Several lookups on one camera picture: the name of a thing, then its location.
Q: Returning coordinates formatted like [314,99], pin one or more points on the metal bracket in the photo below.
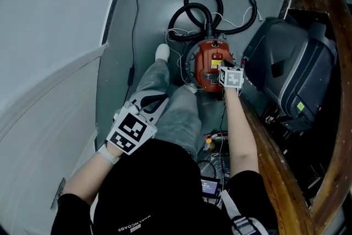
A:
[58,194]

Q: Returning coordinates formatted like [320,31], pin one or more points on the person's grey trousers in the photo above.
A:
[176,118]

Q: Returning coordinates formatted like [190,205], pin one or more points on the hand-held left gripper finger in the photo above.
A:
[148,94]
[160,110]

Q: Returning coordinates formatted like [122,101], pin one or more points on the person's right forearm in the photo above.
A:
[239,132]

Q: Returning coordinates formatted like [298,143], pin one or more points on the white shoe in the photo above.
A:
[162,52]
[191,88]

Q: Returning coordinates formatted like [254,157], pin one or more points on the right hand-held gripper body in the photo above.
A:
[232,78]

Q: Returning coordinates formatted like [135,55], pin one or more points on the wooden staircase railing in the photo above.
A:
[275,162]

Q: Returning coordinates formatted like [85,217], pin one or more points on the small yellow capped bottle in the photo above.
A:
[209,145]

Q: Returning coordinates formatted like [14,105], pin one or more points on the white wristband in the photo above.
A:
[108,154]

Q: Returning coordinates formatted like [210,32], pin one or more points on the black floor cleaning machine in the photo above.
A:
[291,68]

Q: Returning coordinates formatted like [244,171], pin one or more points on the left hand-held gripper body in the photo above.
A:
[132,129]

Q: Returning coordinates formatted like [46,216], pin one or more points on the small screen device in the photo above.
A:
[210,188]

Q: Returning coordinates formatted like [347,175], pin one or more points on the person's black shirt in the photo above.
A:
[154,195]

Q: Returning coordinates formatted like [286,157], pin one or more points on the red vacuum cleaner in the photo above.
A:
[206,63]

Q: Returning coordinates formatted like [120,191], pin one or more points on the person's left forearm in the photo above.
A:
[85,179]

